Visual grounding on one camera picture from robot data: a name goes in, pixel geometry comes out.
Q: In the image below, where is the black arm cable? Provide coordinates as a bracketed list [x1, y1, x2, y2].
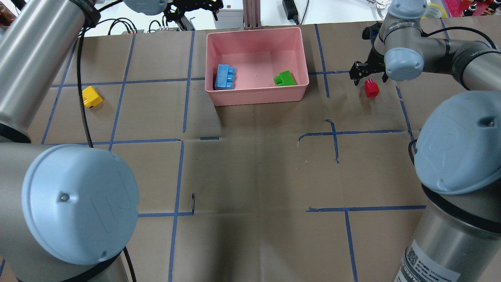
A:
[76, 0, 137, 282]
[421, 26, 497, 49]

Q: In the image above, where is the red tray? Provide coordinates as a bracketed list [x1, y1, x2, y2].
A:
[443, 0, 501, 18]

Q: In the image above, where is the red toy block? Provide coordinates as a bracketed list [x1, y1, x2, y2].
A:
[364, 79, 380, 98]

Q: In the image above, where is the blue toy block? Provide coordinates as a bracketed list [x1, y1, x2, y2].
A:
[214, 64, 236, 90]

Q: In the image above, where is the green toy block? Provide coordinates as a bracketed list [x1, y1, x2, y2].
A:
[274, 70, 297, 87]

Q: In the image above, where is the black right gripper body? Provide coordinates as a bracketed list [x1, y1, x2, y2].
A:
[349, 22, 389, 86]

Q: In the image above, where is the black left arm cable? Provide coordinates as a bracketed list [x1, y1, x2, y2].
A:
[76, 0, 137, 282]

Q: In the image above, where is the yellow toy block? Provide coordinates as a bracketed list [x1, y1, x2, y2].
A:
[82, 86, 104, 108]

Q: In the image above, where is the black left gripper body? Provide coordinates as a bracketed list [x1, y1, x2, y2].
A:
[164, 0, 223, 25]

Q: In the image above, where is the black power adapter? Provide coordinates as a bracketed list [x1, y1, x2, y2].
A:
[281, 0, 299, 24]

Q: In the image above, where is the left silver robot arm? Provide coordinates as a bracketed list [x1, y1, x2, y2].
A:
[1, 0, 139, 282]

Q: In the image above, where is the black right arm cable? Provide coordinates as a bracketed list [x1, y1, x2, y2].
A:
[421, 26, 497, 49]

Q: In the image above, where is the pink plastic box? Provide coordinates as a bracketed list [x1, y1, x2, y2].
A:
[205, 27, 309, 107]

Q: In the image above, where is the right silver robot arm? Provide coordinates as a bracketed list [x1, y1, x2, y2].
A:
[349, 0, 501, 282]

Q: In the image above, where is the aluminium frame post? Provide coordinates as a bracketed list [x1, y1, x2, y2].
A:
[243, 0, 262, 30]

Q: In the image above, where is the yellow tape roll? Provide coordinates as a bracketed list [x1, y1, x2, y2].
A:
[422, 2, 447, 19]

